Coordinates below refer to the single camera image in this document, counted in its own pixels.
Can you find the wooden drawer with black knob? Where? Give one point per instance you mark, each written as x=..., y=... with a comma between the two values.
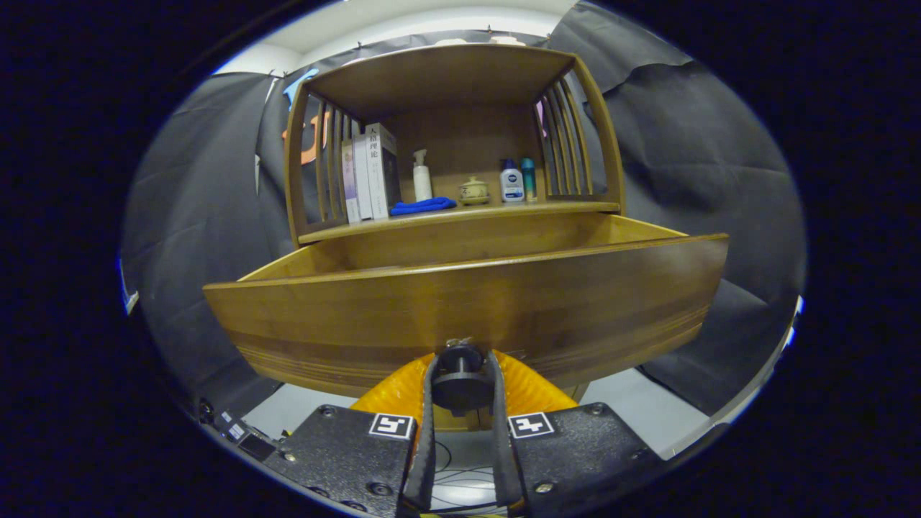
x=468, y=302

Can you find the teal slim bottle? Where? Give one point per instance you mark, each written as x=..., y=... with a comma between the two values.
x=529, y=180

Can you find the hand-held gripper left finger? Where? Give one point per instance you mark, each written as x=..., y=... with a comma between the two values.
x=424, y=467

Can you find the grey portrait cover book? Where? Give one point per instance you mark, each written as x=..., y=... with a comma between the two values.
x=385, y=173

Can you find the blue folded cloth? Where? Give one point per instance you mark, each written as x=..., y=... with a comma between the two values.
x=421, y=206

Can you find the white book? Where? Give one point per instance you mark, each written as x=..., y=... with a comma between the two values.
x=362, y=180

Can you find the white lotion bottle blue cap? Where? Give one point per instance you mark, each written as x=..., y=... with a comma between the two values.
x=511, y=185

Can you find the beige lidded tea bowl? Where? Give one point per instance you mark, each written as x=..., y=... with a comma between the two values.
x=474, y=191

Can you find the wooden cabinet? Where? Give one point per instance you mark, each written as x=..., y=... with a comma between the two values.
x=439, y=79

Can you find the wooden countertop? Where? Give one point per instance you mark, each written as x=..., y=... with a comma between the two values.
x=460, y=214

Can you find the purple spine book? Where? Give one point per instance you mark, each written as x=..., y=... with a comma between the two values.
x=350, y=183

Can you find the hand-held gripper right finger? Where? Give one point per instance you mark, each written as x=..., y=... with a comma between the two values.
x=504, y=460

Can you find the white pump bottle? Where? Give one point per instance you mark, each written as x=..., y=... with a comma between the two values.
x=422, y=183

